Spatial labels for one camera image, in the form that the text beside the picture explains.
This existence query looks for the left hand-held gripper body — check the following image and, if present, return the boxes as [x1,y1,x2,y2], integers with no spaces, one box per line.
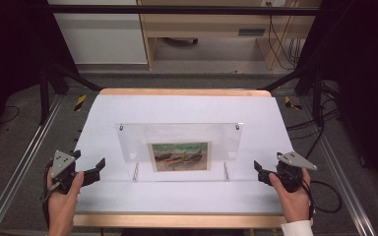
[44,149,87,195]

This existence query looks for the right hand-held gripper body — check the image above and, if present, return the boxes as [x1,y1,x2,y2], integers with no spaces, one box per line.
[269,150,319,194]

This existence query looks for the clear acrylic photo frame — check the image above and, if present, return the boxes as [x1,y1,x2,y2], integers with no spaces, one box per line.
[114,122,245,184]

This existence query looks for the painting print card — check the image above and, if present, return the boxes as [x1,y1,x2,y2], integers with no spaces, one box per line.
[147,141,213,173]

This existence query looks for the person's right hand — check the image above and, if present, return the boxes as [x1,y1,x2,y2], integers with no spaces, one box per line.
[269,167,313,224]

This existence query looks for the person's left hand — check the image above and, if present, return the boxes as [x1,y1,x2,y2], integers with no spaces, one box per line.
[46,166,85,218]

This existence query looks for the yellow clamp left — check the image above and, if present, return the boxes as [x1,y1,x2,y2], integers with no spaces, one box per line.
[74,93,88,112]

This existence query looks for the yellow clamp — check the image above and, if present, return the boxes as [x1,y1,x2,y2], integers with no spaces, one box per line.
[74,93,88,112]
[283,95,303,111]

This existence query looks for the yellow clamp right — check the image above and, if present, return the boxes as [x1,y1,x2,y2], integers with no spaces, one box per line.
[283,95,303,111]

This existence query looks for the black metal stand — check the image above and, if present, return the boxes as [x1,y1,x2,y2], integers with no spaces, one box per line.
[38,62,103,126]
[262,62,325,128]

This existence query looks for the white table mat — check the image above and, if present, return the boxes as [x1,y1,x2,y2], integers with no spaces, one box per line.
[73,94,295,215]

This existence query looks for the wooden table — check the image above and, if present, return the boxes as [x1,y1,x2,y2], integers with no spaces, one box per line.
[73,88,288,229]

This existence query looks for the dark curtain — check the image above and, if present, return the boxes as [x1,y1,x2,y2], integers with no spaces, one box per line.
[0,0,80,155]
[294,0,378,205]

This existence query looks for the white cabinet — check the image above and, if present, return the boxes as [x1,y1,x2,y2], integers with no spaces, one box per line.
[46,0,149,65]

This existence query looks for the light wooden desk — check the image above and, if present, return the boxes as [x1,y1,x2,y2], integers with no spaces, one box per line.
[137,0,323,71]

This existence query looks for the black horizontal bar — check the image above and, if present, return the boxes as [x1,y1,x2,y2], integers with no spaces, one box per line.
[45,4,323,17]

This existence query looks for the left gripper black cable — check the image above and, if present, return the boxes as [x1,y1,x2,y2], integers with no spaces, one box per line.
[39,158,62,227]

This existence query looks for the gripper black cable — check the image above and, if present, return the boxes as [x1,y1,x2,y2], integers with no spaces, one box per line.
[39,158,62,227]
[303,176,344,214]

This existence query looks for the black floor cables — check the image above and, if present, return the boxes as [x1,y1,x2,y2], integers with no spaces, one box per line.
[284,82,343,161]

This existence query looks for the aluminium floor rail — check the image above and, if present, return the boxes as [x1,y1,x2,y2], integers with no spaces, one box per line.
[0,94,65,236]
[298,96,378,236]

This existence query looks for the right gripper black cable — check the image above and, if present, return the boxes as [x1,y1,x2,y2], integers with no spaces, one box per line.
[303,176,344,214]

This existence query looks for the thin black floor cable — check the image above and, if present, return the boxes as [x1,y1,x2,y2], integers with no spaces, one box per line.
[0,104,22,126]

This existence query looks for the black hanging cables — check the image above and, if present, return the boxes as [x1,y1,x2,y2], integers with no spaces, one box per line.
[265,1,304,71]

